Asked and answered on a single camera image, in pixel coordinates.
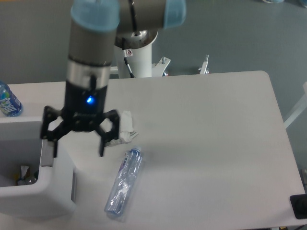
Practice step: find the black device at table corner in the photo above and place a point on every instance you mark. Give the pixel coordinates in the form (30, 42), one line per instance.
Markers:
(299, 205)

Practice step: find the empty clear plastic bottle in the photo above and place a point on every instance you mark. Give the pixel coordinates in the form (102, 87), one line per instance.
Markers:
(124, 182)

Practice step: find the trash inside can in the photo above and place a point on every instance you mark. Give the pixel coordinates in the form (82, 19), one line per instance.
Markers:
(25, 176)

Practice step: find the crumpled white paper wrapper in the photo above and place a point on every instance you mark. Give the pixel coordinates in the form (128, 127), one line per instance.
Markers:
(126, 131)

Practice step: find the grey trash can push button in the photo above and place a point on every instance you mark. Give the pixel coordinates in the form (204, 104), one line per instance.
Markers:
(47, 154)

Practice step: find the white frame leg at right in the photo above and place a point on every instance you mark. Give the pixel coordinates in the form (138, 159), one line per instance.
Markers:
(297, 109)

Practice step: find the white base bracket frame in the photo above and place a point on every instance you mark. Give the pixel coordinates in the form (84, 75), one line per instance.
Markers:
(160, 67)

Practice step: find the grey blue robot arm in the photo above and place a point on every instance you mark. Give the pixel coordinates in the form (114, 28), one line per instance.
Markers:
(94, 27)

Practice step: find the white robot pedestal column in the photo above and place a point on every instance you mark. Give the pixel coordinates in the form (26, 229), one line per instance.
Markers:
(133, 53)

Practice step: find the blue labelled drink bottle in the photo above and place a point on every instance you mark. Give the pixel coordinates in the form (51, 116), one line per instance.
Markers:
(10, 105)

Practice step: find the white trash can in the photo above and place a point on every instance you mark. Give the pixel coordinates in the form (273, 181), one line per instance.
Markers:
(54, 192)

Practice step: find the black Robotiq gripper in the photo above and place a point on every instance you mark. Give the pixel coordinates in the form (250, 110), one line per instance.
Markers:
(84, 107)

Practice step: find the white clamp bracket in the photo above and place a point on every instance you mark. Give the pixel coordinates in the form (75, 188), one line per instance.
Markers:
(204, 68)

